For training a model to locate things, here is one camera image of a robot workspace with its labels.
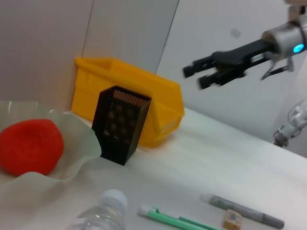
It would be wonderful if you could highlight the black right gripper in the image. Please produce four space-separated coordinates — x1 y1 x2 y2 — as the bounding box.
182 39 274 91

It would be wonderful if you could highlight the grey marker pen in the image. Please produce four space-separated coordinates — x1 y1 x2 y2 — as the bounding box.
199 193 285 229

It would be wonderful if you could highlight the beige eraser with barcode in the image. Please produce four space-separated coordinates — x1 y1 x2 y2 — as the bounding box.
223 209 242 229

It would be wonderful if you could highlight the mint green utility knife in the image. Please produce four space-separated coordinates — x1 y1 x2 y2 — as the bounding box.
138 203 219 230

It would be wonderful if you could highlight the clear water bottle green label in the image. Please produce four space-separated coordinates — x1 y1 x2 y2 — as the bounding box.
64 189 128 230

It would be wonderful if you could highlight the orange red foam fruit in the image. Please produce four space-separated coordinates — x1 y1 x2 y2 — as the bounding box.
0 119 65 177

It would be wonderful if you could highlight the black mesh pen holder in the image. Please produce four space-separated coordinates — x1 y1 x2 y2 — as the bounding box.
91 85 152 166

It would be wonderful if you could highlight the pale green glass fruit bowl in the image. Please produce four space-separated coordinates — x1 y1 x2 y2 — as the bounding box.
0 100 102 209

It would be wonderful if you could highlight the yellow plastic storage bin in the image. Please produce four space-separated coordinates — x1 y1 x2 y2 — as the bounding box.
71 57 185 148

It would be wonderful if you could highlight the grey right arm cable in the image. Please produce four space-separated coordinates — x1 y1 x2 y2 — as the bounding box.
260 57 295 81

